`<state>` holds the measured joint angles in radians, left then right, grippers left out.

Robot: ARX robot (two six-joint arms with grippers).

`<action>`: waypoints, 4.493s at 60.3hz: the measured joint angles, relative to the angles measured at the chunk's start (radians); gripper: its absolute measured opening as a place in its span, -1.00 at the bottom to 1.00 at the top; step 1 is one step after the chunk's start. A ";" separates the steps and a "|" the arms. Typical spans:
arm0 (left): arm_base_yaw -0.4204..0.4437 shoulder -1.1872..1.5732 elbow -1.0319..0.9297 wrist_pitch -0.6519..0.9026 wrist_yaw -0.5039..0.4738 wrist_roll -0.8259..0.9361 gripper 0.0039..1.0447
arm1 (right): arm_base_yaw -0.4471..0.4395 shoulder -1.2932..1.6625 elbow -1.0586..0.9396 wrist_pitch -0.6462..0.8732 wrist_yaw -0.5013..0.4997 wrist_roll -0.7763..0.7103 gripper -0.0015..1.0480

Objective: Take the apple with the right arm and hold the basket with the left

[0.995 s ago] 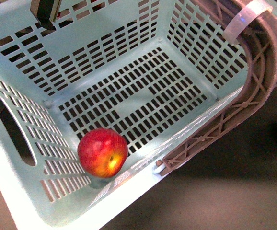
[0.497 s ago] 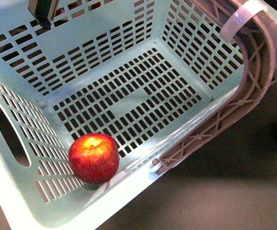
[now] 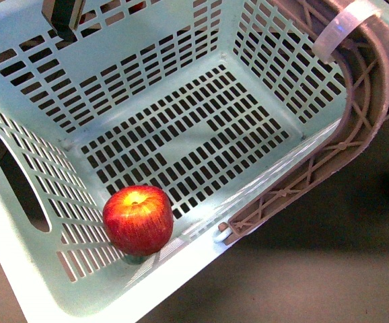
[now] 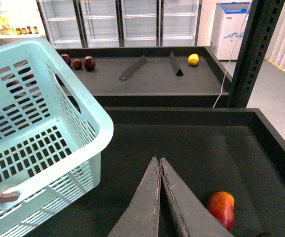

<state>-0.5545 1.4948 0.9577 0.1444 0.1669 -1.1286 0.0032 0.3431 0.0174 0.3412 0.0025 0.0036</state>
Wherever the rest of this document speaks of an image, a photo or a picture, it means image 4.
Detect black perforated shelf post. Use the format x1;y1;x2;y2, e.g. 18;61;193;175
227;0;285;108

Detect dark red apple back right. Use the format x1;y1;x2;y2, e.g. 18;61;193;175
83;56;96;71

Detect black triangular divider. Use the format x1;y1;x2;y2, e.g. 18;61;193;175
119;55;147;81
169;51;183;77

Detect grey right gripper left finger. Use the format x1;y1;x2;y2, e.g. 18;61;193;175
108;157;161;237

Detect yellow lemon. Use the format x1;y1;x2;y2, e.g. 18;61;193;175
188;53;199;66

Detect light blue plastic basket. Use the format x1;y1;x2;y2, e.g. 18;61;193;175
0;39;113;237

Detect black far display tray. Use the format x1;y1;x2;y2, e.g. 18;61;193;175
58;46;232;108

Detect glass door refrigerator row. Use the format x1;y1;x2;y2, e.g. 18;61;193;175
37;0;202;49

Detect small dark red apple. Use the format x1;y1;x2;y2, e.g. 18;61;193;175
73;59;83;70

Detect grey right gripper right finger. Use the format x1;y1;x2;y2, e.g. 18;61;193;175
160;158;232;237

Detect white cable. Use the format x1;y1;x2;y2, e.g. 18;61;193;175
212;0;253;109

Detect black triangular divider right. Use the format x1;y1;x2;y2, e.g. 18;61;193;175
169;51;183;77

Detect shelf with bottled goods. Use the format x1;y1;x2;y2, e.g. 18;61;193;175
0;0;46;46

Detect white chest freezer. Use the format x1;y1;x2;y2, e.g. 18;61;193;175
210;2;250;61

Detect black near display tray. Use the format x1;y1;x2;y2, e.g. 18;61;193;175
26;106;285;237

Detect black triangular divider left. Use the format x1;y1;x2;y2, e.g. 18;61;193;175
119;55;147;81

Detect dark red apple back left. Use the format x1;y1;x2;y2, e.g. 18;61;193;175
61;54;71;67

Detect black display tray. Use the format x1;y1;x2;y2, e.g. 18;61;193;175
58;46;232;108
26;106;285;237

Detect red mango on near tray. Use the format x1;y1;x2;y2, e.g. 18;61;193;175
207;191;235;231

